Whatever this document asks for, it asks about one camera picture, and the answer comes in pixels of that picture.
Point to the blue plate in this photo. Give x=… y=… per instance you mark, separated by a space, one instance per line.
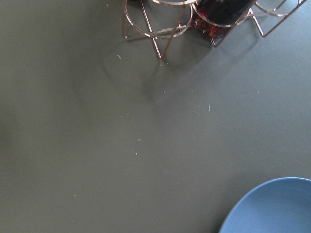
x=281 y=205

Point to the copper wire bottle rack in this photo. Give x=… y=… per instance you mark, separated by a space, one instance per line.
x=265 y=19

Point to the dark drink bottle middle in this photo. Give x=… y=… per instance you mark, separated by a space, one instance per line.
x=216 y=16

